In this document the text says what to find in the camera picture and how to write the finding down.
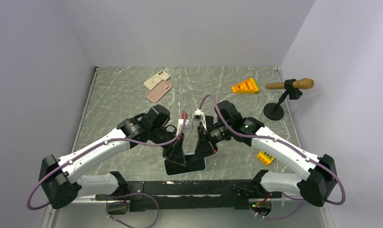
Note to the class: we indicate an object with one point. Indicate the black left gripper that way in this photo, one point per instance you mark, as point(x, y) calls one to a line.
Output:
point(176, 155)

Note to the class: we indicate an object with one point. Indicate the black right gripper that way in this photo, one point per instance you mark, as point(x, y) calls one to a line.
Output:
point(205, 145)

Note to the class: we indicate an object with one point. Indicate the phone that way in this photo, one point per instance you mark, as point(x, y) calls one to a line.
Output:
point(191, 166)
point(209, 121)

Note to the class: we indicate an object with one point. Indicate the pink phone case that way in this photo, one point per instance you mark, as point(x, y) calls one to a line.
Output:
point(158, 91)

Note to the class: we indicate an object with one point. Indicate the beige phone case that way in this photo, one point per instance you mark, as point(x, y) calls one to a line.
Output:
point(151, 82)

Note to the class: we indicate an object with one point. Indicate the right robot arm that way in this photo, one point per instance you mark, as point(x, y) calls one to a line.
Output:
point(314, 177)

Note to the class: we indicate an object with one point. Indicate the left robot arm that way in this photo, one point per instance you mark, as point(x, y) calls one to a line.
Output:
point(64, 179)

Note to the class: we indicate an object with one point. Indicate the yellow grid toy block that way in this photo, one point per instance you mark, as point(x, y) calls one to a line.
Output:
point(265, 158)

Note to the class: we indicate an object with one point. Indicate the orange triangular toy block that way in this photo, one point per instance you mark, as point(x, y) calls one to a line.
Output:
point(248, 86)

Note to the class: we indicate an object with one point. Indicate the brown microphone on stand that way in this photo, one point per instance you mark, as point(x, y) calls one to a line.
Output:
point(292, 89)

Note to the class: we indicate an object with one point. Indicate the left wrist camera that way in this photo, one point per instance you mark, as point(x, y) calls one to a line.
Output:
point(183, 122)

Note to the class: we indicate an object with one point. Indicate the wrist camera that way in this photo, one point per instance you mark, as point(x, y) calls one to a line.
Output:
point(183, 122)
point(198, 118)

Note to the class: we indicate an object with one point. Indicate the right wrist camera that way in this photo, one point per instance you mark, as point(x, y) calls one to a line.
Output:
point(198, 118)

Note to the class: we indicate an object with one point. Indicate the black base frame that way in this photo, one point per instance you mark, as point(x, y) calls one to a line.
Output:
point(192, 194)

